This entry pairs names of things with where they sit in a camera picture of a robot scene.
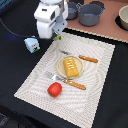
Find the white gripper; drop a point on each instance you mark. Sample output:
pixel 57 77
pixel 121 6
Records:
pixel 51 21

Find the small white milk carton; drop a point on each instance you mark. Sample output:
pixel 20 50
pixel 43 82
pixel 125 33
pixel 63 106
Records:
pixel 32 44

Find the orange bread loaf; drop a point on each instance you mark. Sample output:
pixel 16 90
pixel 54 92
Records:
pixel 70 68

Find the red bell pepper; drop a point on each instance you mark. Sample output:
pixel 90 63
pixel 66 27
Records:
pixel 54 89

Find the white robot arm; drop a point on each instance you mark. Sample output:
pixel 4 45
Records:
pixel 60 3

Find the dark grey cooking pot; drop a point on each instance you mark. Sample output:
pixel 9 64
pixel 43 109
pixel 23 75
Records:
pixel 89 14

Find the round beige plate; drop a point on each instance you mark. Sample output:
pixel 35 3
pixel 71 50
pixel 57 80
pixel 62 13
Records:
pixel 61 69

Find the salmon pink table mat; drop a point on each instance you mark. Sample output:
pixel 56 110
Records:
pixel 107 26

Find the beige bowl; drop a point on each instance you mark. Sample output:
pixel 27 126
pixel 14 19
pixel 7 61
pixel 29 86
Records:
pixel 123 14

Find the beige woven placemat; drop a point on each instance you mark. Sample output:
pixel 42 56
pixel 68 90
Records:
pixel 74 105

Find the grey saucepan with long handle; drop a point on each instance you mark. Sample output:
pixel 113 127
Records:
pixel 73 10

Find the knife with orange handle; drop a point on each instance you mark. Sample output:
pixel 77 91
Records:
pixel 80 56

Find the fork with orange handle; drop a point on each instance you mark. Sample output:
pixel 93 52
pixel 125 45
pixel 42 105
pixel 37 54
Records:
pixel 55 77

